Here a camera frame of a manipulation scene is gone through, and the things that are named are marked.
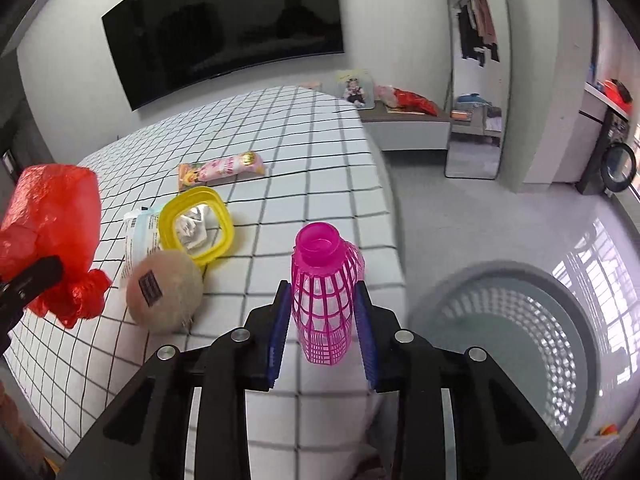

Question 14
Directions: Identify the white blue wrapper packet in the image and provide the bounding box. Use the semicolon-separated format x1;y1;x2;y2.
120;208;163;286

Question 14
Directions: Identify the pink mesh plastic bottle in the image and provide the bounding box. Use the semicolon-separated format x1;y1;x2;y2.
291;221;366;367

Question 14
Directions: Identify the dark washing machine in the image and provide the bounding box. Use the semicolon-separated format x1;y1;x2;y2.
576;107;638;197

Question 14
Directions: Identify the black flat television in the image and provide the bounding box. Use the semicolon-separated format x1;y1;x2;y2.
101;0;346;112

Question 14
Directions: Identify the red plastic bag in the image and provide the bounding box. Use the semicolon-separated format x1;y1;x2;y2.
0;164;113;330

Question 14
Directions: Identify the grey perforated basket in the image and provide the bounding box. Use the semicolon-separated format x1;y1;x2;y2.
407;259;598;453

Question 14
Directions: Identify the beige round ball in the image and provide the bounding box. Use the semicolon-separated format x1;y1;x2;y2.
126;251;205;335

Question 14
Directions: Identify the low grey white cabinet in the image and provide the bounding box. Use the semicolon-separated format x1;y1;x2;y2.
357;100;451;152

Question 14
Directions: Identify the pink snack packet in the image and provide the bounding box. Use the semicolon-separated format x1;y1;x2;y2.
177;151;267;193

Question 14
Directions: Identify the red plastic basin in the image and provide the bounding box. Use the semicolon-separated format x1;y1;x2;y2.
597;79;633;107

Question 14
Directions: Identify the standing floor mirror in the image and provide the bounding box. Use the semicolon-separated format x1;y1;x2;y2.
444;0;512;180

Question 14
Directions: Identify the tall white cabinet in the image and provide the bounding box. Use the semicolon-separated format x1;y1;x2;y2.
510;0;601;193

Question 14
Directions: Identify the large child photo frame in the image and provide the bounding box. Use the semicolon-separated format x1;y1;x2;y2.
336;69;376;110

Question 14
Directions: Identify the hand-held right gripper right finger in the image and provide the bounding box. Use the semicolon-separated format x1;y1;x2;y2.
354;282;583;480

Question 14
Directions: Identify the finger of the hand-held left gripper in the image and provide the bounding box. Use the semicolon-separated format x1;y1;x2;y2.
0;255;65;333

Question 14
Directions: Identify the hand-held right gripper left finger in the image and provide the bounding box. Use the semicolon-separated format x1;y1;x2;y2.
57;280;293;480

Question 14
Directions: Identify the white grid-patterned bedspread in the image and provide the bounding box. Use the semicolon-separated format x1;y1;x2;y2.
2;85;406;480

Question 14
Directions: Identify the red crumpled bag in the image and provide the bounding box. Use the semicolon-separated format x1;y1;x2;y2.
392;87;443;115

